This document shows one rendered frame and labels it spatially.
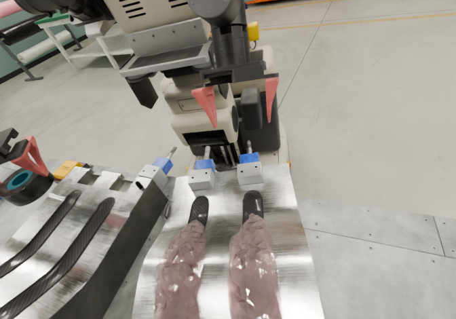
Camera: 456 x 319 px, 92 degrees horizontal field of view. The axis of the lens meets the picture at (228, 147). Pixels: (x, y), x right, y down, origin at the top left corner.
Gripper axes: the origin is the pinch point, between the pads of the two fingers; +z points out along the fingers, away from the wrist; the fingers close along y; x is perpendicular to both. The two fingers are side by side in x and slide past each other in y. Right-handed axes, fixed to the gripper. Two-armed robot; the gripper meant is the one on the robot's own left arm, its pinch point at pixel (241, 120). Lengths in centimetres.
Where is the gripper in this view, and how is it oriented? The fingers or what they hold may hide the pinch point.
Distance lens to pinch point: 39.6
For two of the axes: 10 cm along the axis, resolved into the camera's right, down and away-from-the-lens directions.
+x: 2.1, -3.2, 9.2
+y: 9.7, -0.7, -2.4
